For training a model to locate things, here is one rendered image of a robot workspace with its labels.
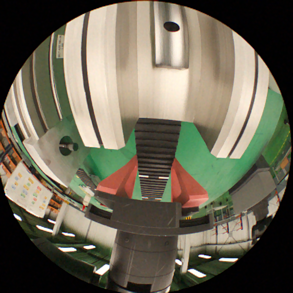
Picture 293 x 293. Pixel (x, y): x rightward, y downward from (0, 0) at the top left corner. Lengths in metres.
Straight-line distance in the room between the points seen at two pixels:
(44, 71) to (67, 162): 0.14
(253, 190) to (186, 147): 0.39
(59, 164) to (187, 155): 0.21
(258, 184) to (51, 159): 0.56
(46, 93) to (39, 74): 0.03
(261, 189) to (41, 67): 0.60
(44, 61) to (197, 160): 0.29
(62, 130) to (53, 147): 0.03
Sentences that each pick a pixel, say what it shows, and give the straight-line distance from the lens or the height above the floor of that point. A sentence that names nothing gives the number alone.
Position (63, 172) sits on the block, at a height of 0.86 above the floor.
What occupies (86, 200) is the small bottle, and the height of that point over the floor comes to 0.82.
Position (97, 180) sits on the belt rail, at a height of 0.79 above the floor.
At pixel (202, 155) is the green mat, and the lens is 0.18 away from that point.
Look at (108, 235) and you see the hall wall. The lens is 11.66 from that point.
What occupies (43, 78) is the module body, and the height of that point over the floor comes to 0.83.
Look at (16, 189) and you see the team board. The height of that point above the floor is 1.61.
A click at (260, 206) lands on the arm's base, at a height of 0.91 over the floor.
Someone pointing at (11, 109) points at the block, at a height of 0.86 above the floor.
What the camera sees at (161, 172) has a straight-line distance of 0.15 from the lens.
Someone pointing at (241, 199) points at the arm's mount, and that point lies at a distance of 0.51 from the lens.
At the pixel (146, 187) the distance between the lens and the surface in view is 0.20.
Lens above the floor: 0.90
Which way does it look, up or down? 49 degrees down
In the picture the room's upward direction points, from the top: 168 degrees counter-clockwise
